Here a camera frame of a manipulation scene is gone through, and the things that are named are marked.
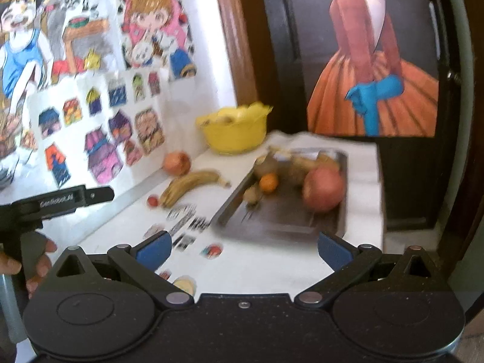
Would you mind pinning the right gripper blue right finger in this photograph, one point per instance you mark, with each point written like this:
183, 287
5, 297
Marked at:
350, 265

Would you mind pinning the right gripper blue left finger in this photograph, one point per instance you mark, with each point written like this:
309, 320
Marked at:
137, 266

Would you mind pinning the ripe banana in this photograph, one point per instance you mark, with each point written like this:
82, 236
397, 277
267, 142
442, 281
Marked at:
304, 161
182, 185

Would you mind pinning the small brown longan fruit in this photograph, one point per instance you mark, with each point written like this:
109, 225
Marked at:
252, 196

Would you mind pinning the person's left hand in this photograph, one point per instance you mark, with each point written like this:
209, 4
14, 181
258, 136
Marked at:
10, 266

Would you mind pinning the cherry tomato front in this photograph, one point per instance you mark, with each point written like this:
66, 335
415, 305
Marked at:
153, 201

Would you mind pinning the large red apple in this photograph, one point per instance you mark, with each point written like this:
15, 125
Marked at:
323, 189

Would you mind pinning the metal tray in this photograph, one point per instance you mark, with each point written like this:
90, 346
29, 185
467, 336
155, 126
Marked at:
281, 214

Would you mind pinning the small reddish apple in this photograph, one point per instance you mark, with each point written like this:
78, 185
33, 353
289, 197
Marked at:
177, 163

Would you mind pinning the plain brown kiwi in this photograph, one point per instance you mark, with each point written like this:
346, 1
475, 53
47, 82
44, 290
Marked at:
293, 172

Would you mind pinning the small orange mandarin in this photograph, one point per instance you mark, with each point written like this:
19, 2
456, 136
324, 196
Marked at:
268, 183

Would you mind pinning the houses drawing paper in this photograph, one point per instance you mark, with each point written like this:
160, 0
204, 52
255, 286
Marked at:
101, 129

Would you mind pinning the kiwi with sticker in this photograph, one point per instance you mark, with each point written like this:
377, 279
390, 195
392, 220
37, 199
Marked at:
265, 165

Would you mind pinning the fruit inside yellow bowl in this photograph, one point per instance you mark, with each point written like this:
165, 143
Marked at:
217, 119

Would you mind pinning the yellow plastic bowl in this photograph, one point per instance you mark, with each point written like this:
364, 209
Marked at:
247, 133

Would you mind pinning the orange dress lady painting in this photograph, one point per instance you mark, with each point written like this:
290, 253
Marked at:
366, 89

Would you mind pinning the boy and table drawing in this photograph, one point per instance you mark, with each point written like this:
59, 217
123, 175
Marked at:
79, 35

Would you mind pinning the anime girl bear drawing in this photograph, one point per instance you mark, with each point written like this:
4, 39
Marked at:
156, 33

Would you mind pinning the brown wooden door frame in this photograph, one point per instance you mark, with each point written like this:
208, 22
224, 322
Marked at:
238, 50

